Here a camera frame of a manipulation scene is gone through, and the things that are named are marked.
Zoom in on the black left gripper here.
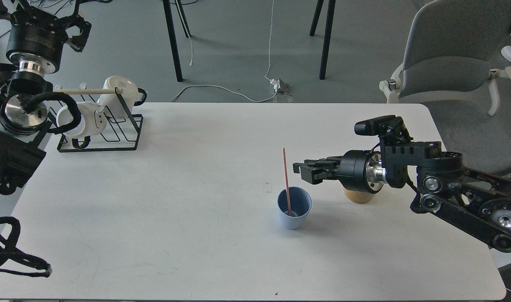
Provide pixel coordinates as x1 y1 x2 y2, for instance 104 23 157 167
0 0 92 76

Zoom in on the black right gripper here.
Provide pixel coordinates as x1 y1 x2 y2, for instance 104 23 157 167
293 150 384 194

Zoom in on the blue plastic cup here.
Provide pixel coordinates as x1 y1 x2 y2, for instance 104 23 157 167
277 187 312 230

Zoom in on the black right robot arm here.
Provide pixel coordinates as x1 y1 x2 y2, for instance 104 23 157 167
293 140 511 253

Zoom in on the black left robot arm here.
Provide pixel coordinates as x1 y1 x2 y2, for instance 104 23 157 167
0 0 92 195

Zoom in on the bamboo cylinder holder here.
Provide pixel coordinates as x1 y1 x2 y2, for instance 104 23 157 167
343 188 375 204

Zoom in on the white power plug adapter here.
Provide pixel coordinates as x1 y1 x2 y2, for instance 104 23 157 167
269 78 290 94

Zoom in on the white mug front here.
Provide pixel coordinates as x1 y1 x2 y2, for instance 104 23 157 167
64 101 107 139

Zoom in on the black table leg left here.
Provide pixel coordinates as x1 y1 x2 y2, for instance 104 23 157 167
162 0 191 82

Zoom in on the black table leg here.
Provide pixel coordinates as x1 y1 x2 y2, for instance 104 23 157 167
309 0 336 80
162 0 191 82

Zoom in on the black table leg right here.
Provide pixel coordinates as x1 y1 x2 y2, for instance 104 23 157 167
309 0 336 80

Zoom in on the grey office chair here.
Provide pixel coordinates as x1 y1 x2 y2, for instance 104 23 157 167
379 0 511 176

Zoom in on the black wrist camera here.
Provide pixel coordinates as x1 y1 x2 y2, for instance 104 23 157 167
354 115 413 145

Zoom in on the white floor cable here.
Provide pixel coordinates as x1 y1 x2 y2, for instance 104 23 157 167
170 0 278 104

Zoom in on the black wire mug rack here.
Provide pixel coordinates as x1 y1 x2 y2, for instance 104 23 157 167
55 88 144 153

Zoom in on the black cable bundle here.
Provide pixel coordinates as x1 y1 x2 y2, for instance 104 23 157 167
0 216 52 277

